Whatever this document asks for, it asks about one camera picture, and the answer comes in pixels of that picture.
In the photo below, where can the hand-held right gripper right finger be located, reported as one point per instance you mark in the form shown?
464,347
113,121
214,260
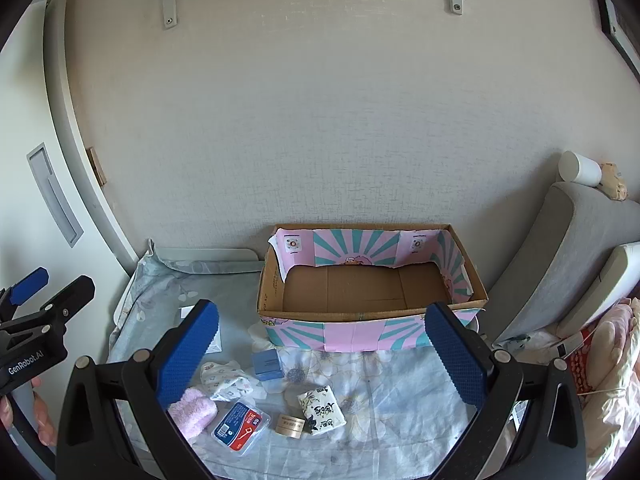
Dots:
455,360

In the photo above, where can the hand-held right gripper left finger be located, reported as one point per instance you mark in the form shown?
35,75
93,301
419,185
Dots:
190,355

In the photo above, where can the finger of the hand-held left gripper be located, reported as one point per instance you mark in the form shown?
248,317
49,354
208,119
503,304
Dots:
70,300
30,285

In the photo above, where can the flower patterned knit sock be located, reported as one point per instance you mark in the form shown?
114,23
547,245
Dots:
225,380

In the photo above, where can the pink fluffy towel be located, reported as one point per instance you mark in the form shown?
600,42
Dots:
192,412

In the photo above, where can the small blue box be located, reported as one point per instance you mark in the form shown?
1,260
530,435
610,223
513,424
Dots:
266,365

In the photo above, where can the pink printed cardboard box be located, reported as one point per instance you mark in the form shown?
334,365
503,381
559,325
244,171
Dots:
350,285

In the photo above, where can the floral tissue packet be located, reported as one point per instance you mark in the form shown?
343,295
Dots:
320,407

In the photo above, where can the person's left hand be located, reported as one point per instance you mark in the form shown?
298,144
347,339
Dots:
45,425

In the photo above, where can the white blue paper box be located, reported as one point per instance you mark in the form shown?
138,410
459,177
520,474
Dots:
214,347

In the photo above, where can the crumpled white tissue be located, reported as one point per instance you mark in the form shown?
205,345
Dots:
260,337

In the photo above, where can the white wardrobe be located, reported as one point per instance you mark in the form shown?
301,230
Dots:
20,210

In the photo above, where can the blue red floss pick pack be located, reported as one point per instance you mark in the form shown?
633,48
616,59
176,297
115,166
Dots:
239,427

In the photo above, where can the floral bed sheet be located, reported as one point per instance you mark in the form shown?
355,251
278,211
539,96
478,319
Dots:
375,400

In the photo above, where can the grey flat pillow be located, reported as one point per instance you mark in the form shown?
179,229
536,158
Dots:
210,255

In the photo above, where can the small white device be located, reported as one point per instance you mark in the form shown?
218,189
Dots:
567,347

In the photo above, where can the small wooden block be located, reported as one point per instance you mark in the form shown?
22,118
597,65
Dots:
96,167

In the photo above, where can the grey cushion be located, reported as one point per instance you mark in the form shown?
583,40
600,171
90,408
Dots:
550,260

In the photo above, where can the pink blanket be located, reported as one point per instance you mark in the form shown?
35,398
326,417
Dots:
615,410

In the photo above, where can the white cushion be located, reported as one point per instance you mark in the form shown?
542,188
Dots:
610,280

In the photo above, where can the white cylinder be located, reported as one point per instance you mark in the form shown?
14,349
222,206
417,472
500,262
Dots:
580,167

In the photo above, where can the beige plush toy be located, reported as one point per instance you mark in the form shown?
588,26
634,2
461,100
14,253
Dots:
612,182

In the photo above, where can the dark picture frame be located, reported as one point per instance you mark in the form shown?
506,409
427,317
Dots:
615,25

